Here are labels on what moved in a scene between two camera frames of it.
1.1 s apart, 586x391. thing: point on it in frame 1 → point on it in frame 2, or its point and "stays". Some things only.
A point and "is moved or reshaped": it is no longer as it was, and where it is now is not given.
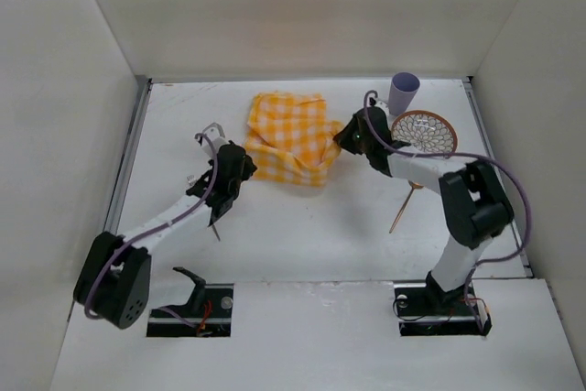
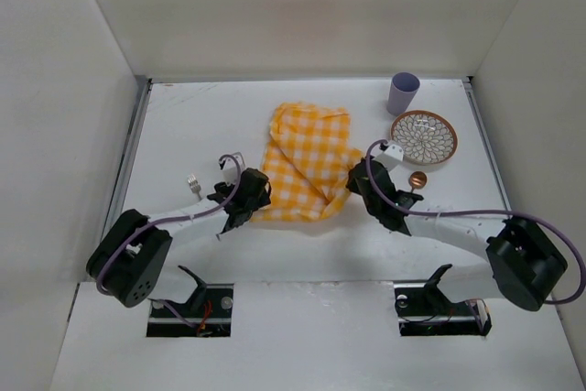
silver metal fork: x=190 y=181 stays
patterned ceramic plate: x=426 y=132 stays
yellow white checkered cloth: x=290 y=140 is moved or reshaped
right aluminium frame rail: x=498 y=173 stays
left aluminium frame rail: x=130 y=145 stays
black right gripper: x=347 y=137 → x=363 y=179
